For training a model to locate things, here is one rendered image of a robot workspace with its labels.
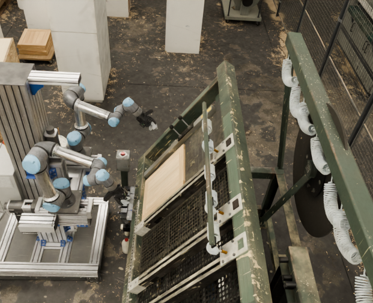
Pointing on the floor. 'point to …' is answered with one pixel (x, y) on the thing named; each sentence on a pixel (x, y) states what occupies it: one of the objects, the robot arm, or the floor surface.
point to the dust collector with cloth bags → (241, 10)
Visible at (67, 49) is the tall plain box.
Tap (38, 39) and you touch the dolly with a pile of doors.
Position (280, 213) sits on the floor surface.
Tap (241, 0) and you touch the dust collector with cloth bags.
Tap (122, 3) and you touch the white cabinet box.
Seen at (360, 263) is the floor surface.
